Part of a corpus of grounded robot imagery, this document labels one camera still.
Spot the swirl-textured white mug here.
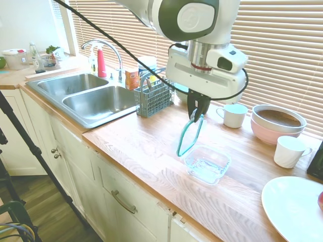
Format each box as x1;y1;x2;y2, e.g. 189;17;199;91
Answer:
274;136;313;169

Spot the round metal cake pan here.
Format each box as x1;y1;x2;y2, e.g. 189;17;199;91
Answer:
251;104;308;133

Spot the white lidded plastic container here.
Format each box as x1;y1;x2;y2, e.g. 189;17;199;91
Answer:
2;48;28;71

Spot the black appliance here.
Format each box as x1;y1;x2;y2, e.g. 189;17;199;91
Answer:
306;140;323;181

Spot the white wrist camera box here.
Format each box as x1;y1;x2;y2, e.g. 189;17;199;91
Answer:
206;44;248;74

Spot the white wipes canister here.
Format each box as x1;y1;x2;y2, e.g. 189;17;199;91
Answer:
137;55;157;83

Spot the chrome faucet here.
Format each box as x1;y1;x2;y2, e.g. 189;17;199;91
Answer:
80;39;124;83

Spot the clear soap dispenser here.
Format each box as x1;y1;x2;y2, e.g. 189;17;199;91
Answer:
88;45;98;76

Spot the wooden strip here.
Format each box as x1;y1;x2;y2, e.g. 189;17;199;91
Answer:
24;67;79;81

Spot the grey plastic cutlery basket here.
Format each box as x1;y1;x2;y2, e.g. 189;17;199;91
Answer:
133;67;176;118

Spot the plain white mug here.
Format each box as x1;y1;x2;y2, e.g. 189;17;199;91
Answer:
216;102;249;129

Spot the red bottle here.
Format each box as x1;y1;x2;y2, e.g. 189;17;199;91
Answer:
97;48;108;78

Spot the narrow white window blind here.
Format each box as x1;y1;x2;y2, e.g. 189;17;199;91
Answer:
51;0;67;48

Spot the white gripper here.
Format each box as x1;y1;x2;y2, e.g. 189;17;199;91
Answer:
165;47;247;123

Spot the metal drawer handle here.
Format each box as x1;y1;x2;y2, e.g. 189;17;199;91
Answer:
111;190;138;215

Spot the white kitchen cabinet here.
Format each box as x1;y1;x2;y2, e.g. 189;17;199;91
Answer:
0;88;220;242

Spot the dark green metal frame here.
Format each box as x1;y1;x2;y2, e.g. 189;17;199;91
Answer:
0;200;42;242

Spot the orange baking soda box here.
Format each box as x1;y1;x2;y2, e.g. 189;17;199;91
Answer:
125;70;140;91

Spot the wide beige window blind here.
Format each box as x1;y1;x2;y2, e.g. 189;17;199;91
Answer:
184;0;323;138

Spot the light teal bowl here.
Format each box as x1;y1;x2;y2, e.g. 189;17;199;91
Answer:
174;83;190;102

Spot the stainless steel double sink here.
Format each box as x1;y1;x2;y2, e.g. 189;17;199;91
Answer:
25;73;138;129

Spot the large white plate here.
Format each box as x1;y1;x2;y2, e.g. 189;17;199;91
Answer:
261;176;323;242

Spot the clear glass food container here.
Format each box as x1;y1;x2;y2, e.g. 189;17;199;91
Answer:
183;145;232;186

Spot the teal-rimmed clear container lid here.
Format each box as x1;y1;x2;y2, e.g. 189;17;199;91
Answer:
176;113;206;157

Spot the glass bowl with greens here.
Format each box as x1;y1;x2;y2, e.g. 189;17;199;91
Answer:
41;45;62;68

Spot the medium beige window blind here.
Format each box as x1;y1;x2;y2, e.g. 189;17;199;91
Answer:
68;0;175;84

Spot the clear bottle with dark liquid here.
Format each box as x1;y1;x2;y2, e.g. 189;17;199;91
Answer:
29;42;46;74

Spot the black tripod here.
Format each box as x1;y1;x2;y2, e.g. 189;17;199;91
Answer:
0;90;89;230

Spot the coloured cable bundle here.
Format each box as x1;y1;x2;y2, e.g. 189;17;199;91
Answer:
0;223;35;242

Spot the pink bowl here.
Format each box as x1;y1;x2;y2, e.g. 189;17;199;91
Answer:
250;118;305;146

